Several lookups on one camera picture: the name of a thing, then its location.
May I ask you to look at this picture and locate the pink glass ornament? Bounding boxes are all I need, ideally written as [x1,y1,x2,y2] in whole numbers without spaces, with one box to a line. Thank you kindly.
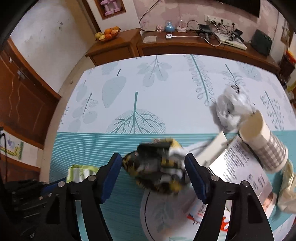
[176,20,187,33]

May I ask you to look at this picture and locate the green white snack packet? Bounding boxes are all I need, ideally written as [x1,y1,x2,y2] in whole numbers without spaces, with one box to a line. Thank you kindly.
[66,164,99,183]

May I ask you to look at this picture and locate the leaf pattern tablecloth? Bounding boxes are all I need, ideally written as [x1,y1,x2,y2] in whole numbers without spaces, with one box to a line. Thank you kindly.
[49,54,295,240]

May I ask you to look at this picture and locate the crumpled beige tissue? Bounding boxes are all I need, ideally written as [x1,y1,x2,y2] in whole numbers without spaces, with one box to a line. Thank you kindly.
[277,160,296,214]

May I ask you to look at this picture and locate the black yellow wrapper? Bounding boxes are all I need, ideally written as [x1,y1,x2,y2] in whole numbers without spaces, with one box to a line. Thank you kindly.
[122,138,190,195]

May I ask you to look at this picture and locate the white set-top box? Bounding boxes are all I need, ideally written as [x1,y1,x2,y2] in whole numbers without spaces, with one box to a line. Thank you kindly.
[214,32,247,51]

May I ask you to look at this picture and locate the dark green bag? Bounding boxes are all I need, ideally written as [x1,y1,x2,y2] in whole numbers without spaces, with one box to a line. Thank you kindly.
[250,29,273,56]

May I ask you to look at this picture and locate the white printed leaflet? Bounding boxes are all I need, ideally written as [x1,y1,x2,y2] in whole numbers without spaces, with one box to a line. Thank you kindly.
[195,132,277,217]

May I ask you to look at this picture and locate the blue glass ornament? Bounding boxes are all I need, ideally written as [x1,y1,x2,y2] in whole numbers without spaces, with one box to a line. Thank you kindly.
[165,21,175,33]

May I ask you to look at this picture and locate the wooden door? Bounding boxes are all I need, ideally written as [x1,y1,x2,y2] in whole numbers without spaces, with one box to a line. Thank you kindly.
[1,39,61,149]

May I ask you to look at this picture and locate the red white chocolate box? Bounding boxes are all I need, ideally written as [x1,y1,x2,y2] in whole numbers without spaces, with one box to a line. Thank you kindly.
[187,198,230,233]

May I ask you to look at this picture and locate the white power strip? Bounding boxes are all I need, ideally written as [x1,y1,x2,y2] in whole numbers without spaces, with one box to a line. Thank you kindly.
[204,14,238,27]

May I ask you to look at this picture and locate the fruit bowl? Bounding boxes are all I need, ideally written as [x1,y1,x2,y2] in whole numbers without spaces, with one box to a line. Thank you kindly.
[94,26,121,42]

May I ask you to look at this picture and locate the wooden sideboard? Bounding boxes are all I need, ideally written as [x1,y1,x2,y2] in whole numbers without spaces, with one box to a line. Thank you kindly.
[85,29,280,74]

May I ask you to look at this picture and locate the checkered paper cup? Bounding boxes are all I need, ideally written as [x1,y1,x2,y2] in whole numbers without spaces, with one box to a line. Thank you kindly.
[239,111,288,173]

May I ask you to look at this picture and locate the crumpled white paper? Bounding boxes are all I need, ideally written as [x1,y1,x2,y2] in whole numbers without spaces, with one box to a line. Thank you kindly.
[210,84,257,132]

